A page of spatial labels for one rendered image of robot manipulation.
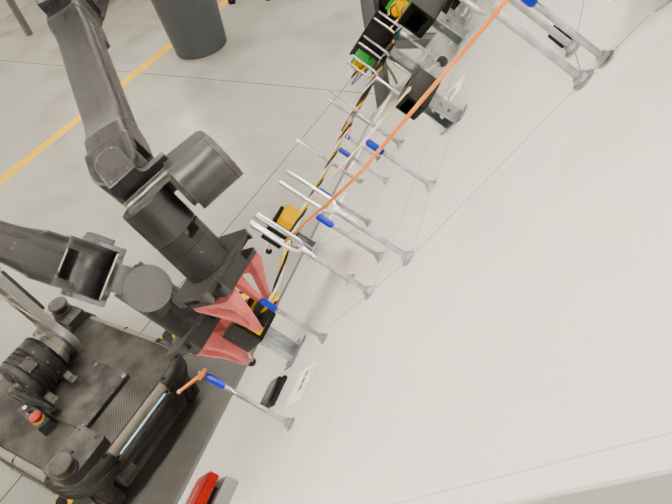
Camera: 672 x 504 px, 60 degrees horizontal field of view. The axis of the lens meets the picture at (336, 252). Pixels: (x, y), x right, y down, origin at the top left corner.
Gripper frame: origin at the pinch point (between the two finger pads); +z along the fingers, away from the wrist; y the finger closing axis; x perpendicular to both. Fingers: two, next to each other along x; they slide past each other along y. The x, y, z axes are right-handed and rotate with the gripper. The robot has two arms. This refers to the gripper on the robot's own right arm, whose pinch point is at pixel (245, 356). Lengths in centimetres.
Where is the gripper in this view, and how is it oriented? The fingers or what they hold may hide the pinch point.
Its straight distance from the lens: 85.0
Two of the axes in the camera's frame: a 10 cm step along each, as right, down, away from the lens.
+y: 3.8, -7.5, 5.5
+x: -5.3, 3.1, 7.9
